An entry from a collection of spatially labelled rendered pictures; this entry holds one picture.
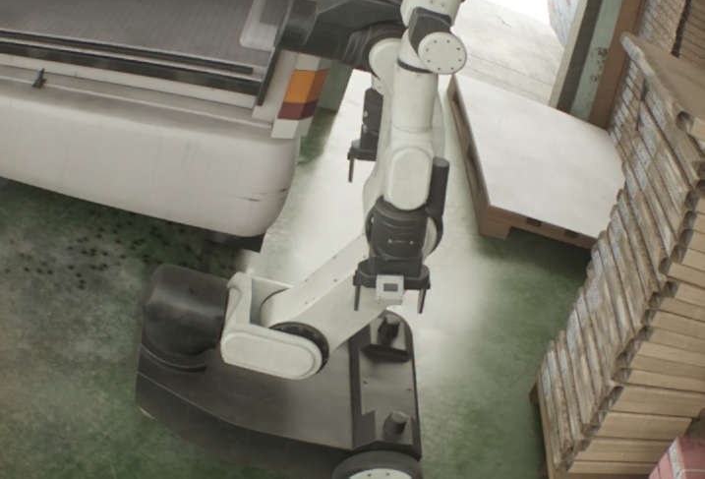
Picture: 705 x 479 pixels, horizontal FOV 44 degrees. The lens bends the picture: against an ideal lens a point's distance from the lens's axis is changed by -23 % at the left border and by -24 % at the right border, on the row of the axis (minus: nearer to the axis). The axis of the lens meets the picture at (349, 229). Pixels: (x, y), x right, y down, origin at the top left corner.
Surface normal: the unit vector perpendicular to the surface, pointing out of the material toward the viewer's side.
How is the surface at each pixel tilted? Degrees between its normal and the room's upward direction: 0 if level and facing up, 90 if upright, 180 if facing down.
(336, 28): 90
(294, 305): 47
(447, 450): 0
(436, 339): 0
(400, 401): 0
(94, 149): 87
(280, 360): 90
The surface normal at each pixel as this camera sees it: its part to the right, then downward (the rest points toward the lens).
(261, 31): 0.22, -0.29
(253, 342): 0.02, 0.53
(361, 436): -0.47, -0.74
